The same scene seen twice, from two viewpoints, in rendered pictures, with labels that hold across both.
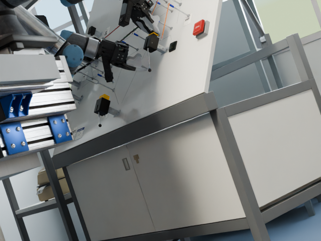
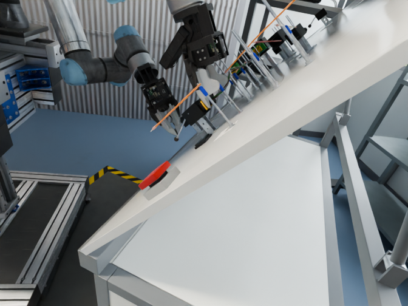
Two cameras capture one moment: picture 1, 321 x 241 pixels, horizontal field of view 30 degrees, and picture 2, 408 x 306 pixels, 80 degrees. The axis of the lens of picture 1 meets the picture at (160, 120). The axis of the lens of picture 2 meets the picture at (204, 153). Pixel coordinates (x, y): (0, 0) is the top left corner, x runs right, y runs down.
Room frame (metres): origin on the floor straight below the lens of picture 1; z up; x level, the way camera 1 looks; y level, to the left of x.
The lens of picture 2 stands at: (2.09, -0.58, 1.40)
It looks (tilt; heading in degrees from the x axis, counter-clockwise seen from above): 32 degrees down; 55
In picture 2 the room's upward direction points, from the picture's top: 11 degrees clockwise
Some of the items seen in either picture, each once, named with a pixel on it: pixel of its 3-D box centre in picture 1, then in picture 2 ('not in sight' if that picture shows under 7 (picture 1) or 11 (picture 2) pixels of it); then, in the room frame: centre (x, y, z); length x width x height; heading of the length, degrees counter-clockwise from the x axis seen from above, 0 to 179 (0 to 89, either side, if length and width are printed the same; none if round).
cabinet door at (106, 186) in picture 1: (108, 196); not in sight; (2.79, 0.34, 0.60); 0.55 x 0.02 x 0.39; 39
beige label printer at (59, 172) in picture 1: (66, 175); not in sight; (3.29, 0.59, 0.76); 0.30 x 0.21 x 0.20; 133
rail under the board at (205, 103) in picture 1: (120, 136); (190, 151); (2.56, 0.18, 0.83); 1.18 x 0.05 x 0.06; 39
